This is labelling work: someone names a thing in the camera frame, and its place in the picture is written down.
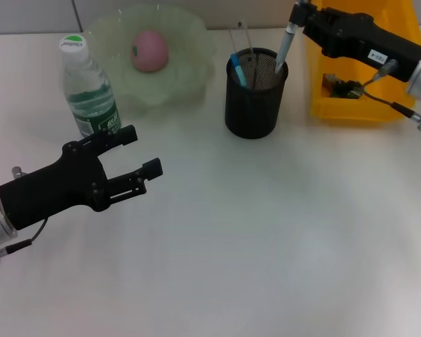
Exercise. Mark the blue scissors with sheath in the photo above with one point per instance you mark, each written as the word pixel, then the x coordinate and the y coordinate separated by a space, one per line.
pixel 239 72

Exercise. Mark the green plastic wrapper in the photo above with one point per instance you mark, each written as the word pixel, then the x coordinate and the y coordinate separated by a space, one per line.
pixel 344 87

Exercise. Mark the black mesh pen cup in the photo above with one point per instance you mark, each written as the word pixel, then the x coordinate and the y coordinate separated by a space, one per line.
pixel 252 112

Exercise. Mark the green glass fruit plate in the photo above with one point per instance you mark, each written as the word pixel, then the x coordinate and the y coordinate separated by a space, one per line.
pixel 182 80

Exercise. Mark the yellow plastic storage bin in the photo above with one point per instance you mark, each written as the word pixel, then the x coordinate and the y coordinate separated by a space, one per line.
pixel 354 109

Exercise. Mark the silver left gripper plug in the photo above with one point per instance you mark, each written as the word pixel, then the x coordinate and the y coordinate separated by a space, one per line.
pixel 18 172

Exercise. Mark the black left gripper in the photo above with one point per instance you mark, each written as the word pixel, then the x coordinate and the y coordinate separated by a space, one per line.
pixel 52 193

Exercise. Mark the transparent plastic ruler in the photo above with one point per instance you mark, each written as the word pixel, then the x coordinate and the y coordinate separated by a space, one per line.
pixel 241 35

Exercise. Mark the pink toy peach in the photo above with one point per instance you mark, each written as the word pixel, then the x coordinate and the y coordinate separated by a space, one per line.
pixel 151 52

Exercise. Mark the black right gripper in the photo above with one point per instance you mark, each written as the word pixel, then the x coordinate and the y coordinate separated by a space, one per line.
pixel 365 38

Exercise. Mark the clear bottle green label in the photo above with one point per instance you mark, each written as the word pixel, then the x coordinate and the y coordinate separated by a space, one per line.
pixel 87 87

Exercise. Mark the white grey ballpoint pen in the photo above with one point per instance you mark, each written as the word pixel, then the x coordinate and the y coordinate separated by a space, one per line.
pixel 284 49

